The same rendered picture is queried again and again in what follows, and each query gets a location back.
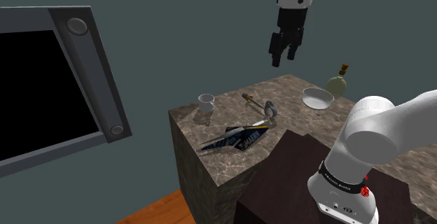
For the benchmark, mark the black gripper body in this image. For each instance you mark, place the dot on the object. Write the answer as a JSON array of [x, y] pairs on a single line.
[[290, 20]]

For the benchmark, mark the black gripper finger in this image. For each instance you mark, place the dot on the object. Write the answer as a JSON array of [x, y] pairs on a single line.
[[275, 47], [293, 45]]

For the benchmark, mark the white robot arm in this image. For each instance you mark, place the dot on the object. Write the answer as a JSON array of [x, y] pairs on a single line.
[[372, 138]]

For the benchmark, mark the white bowl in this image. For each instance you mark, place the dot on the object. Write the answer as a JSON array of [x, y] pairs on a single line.
[[317, 98]]

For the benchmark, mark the round green corked bottle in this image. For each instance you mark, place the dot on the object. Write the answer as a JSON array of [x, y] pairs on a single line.
[[336, 85]]

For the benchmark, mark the small white cup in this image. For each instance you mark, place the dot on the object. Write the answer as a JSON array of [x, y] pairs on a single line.
[[206, 103]]

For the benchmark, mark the blue and white toy plane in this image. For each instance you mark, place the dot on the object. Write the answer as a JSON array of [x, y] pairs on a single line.
[[235, 138]]

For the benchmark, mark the marble counter block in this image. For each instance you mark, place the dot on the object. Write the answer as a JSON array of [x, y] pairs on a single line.
[[218, 155]]

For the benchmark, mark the dark brown robot stand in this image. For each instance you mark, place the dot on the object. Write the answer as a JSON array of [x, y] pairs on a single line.
[[290, 182]]

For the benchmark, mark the grey wall television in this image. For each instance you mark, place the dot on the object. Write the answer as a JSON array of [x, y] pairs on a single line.
[[47, 86]]

